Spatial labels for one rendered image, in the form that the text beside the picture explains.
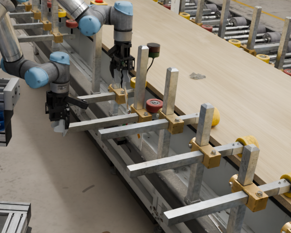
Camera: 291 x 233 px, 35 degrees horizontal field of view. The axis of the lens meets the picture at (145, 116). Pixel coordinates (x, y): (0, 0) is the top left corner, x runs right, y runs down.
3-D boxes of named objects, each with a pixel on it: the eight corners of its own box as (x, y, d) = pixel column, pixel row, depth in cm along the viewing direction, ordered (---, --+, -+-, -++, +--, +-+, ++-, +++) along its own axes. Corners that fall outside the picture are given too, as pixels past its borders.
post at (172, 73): (159, 173, 197) (171, 70, 175) (155, 169, 200) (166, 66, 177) (166, 172, 199) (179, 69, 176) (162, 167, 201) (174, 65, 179)
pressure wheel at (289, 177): (294, 174, 149) (276, 173, 156) (298, 198, 149) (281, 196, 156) (307, 170, 152) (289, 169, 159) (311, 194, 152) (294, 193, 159)
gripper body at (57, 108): (45, 114, 189) (44, 88, 183) (65, 111, 193) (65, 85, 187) (51, 123, 183) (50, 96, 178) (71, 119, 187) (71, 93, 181)
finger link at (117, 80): (116, 92, 192) (118, 71, 189) (111, 87, 197) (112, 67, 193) (123, 92, 193) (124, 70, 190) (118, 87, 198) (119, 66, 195)
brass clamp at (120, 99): (117, 104, 224) (118, 95, 221) (106, 93, 234) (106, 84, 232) (128, 103, 226) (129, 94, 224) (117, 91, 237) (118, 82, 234)
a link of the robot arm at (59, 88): (65, 75, 185) (72, 83, 179) (65, 86, 187) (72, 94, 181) (47, 77, 182) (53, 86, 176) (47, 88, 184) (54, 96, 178)
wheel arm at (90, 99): (58, 109, 214) (58, 101, 212) (57, 106, 216) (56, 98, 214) (142, 97, 233) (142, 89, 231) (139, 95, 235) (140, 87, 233)
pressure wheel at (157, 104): (149, 129, 208) (151, 106, 203) (141, 120, 214) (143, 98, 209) (164, 126, 212) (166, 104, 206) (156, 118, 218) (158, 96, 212)
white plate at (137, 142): (140, 151, 209) (141, 132, 204) (116, 124, 229) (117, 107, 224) (141, 150, 209) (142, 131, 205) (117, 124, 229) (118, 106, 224)
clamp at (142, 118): (141, 127, 204) (142, 117, 202) (128, 113, 215) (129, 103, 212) (152, 125, 207) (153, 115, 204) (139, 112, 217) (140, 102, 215)
